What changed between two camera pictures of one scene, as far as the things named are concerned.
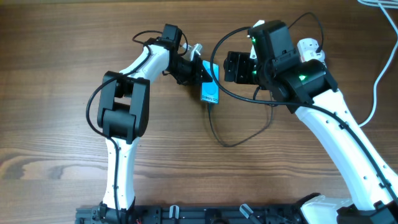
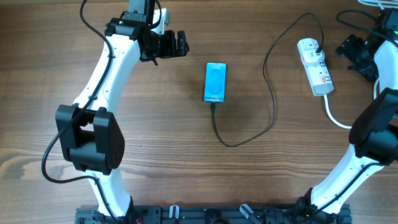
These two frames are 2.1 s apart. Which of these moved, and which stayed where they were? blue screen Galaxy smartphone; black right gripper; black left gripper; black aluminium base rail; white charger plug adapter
Moved: blue screen Galaxy smartphone; black left gripper; black right gripper
Stayed: white charger plug adapter; black aluminium base rail
